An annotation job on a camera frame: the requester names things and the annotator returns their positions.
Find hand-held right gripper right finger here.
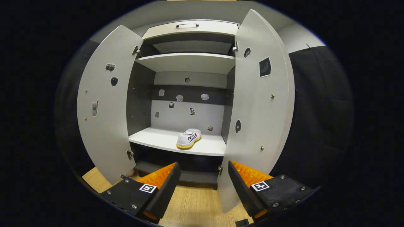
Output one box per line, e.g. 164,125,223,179
228,160,316,221

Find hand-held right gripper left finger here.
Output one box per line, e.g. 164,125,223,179
100,162,181,221

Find white canvas shoe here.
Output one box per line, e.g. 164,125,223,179
176,128,202,149

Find white cabinet door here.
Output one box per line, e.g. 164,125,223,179
77,25,144,185
217,9,295,213

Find black backdrop cloth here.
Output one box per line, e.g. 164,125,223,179
54,39,354,193

